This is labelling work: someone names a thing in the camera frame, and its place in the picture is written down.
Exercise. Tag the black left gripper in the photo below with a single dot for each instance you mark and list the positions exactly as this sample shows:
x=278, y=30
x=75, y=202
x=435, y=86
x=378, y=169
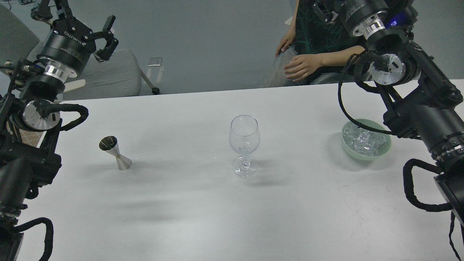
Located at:
x=67, y=41

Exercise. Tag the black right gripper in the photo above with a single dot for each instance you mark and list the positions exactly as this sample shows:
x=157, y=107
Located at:
x=360, y=17

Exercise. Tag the steel cocktail jigger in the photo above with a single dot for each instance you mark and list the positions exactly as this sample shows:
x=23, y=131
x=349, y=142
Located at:
x=109, y=144

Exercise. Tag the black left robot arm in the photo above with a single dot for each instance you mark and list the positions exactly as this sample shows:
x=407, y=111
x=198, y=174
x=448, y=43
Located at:
x=31, y=118

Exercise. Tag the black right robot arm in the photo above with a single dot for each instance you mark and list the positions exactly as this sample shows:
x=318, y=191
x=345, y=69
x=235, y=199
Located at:
x=420, y=100

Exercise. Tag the green bowl of ice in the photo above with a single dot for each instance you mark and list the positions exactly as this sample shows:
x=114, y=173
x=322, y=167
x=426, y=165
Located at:
x=363, y=144

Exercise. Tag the clear wine glass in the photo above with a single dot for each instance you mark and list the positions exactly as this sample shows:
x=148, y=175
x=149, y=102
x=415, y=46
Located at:
x=244, y=139

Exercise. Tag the person's right hand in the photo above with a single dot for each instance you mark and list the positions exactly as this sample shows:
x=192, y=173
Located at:
x=285, y=41

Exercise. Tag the person's left hand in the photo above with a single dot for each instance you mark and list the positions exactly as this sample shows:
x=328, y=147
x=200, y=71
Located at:
x=302, y=66

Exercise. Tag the person in dark shirt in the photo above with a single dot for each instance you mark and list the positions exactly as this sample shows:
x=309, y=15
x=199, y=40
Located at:
x=312, y=36

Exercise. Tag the grey office chair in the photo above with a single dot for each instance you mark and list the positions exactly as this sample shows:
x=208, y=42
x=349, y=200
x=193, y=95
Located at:
x=120, y=76

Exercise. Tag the brown checkered cushion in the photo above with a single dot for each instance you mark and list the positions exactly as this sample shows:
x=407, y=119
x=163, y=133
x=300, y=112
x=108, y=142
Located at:
x=31, y=138

